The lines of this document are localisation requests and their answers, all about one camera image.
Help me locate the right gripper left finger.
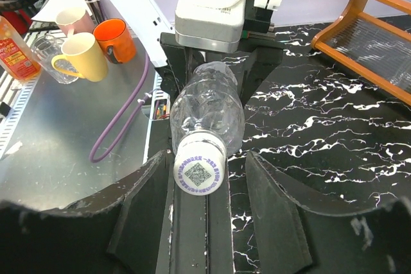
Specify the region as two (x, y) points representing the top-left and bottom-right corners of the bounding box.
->
(1, 151), (169, 273)

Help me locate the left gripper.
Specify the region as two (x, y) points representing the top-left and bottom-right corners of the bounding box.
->
(159, 33), (283, 104)

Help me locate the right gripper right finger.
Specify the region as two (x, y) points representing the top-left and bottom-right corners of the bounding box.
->
(245, 151), (410, 273)

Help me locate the clear plastic bottle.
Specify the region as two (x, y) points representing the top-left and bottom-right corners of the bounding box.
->
(170, 65), (245, 156)

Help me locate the white bottle cap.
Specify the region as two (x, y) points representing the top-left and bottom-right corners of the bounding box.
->
(173, 130), (227, 196)

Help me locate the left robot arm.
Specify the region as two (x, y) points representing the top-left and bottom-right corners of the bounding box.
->
(106, 0), (283, 103)

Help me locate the orange juice bottle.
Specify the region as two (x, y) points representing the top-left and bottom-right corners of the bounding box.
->
(0, 16), (41, 82)

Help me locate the orange wooden shelf rack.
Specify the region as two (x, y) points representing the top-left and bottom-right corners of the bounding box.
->
(311, 0), (410, 104)

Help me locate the orange cup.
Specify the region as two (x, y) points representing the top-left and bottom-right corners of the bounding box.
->
(92, 19), (137, 64)

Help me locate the yellow cup outside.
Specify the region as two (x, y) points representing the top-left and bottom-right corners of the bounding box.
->
(51, 32), (109, 82)

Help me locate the pink cup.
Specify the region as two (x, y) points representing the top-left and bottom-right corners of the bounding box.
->
(55, 7), (94, 37)

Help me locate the clear glass outside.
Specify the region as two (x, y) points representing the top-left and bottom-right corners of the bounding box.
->
(31, 35), (78, 85)

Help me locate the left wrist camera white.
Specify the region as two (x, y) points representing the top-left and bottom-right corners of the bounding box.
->
(175, 0), (246, 53)

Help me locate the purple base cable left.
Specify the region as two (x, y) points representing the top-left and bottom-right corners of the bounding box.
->
(89, 52), (151, 163)

